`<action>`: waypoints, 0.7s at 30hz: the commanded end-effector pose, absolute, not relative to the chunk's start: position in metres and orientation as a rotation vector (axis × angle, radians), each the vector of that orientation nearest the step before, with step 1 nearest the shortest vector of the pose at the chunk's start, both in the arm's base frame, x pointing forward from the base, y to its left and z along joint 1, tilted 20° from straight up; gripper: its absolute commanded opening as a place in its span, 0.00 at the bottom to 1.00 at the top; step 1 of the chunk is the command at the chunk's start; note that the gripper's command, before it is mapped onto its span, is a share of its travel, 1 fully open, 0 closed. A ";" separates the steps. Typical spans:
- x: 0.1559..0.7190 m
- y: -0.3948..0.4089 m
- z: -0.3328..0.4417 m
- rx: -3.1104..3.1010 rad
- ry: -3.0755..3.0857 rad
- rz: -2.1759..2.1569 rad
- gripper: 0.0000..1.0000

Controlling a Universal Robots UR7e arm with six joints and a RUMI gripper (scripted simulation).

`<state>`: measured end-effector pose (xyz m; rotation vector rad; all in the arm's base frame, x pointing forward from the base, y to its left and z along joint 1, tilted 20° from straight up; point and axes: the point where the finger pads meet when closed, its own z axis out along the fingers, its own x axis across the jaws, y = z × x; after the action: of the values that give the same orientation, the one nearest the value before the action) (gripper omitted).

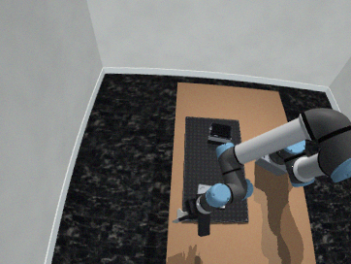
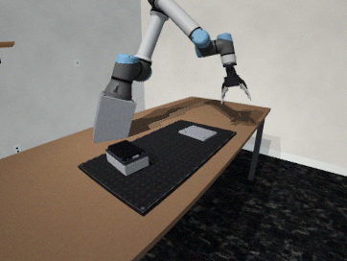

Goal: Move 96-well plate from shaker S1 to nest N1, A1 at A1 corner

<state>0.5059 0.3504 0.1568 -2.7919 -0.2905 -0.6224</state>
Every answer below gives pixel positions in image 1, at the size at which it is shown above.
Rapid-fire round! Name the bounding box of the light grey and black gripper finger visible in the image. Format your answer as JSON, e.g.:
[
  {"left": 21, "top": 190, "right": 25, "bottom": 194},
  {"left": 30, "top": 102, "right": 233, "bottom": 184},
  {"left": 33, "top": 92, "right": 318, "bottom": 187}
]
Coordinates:
[{"left": 173, "top": 209, "right": 191, "bottom": 223}]

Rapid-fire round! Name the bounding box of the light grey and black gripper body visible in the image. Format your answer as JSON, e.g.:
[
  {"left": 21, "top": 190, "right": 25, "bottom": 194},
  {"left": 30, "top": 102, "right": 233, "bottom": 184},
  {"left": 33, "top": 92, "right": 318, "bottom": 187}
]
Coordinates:
[{"left": 185, "top": 193, "right": 204, "bottom": 219}]

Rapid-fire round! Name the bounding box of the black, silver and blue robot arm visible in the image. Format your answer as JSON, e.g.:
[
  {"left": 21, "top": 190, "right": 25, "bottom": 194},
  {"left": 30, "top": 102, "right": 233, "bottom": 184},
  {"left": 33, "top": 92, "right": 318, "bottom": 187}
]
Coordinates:
[{"left": 196, "top": 108, "right": 351, "bottom": 237}]

